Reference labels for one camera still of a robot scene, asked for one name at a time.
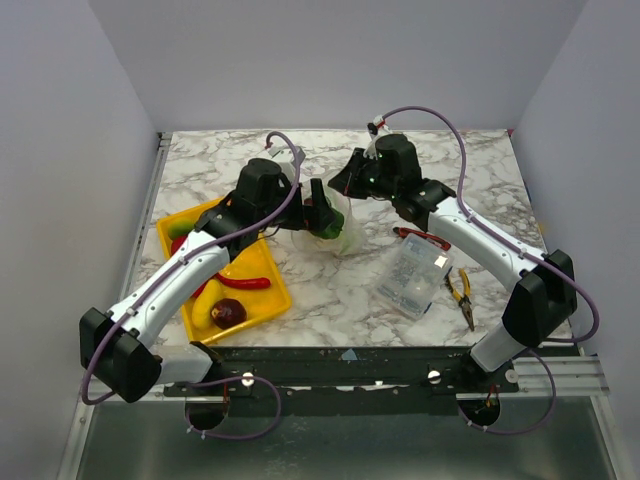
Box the clear zip top bag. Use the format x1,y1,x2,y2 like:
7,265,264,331
290,170,366,256

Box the clear plastic parts box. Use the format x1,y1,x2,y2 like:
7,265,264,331
373,233,452,320

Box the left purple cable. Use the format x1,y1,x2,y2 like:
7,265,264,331
80,130,284,441

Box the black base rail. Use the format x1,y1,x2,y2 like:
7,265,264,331
162,344,584,416

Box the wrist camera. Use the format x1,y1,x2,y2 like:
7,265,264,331
366,115,394,152
264,145,306,182

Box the red chili pepper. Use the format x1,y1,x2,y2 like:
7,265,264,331
192,274,271,300

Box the purple cable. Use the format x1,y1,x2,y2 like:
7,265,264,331
372,105,600,435
80,130,284,441

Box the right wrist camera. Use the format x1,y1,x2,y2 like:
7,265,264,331
366,115,394,152

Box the yellow plastic tray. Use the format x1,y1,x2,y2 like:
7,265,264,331
155,199,292,346

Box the dark red apple front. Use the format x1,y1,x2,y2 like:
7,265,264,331
210,298,247,330

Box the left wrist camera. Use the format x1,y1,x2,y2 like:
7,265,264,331
264,145,306,182

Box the red black utility knife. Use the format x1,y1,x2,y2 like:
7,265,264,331
392,226,451,251

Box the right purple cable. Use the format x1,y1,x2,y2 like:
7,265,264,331
372,105,600,435

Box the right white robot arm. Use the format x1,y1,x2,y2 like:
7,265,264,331
328,134,577,392

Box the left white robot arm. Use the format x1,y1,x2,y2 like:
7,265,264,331
79,158,335,405

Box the green bell pepper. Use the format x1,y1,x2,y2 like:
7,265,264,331
312,211,345,240

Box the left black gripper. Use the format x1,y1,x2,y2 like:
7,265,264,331
257,178,337,232

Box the red tomato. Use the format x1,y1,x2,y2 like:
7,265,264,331
170,235,187,256

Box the green mango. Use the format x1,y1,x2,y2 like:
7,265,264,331
167,218,194,241

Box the yellow handled pliers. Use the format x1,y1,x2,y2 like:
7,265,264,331
444,268,475,331

